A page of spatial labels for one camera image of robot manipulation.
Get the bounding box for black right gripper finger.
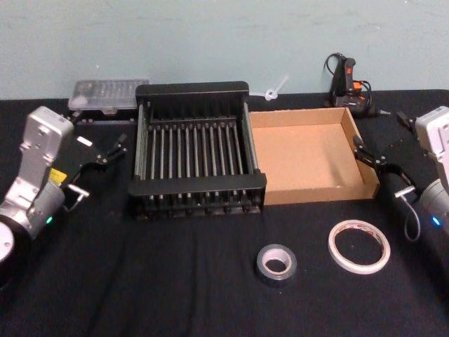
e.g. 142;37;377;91
353;149;385;173
351;134;389;166

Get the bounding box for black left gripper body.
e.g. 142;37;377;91
49;133;108;197

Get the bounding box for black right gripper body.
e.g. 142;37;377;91
377;161;422;213

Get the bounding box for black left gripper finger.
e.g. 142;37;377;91
96;133;128;159
98;147;128;168

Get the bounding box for white tape roll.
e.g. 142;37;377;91
328;220;391;275

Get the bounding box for clear plastic case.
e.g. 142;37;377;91
67;79;151;124

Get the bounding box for shallow brown cardboard tray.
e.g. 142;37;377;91
248;107;382;206

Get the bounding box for black rack with steel bars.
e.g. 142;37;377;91
126;80;268;222

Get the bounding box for black table cloth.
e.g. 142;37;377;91
0;89;449;337

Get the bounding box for silver tape roll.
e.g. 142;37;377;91
255;243;298;288

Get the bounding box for black corded tool orange parts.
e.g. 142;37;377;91
323;52;392;119

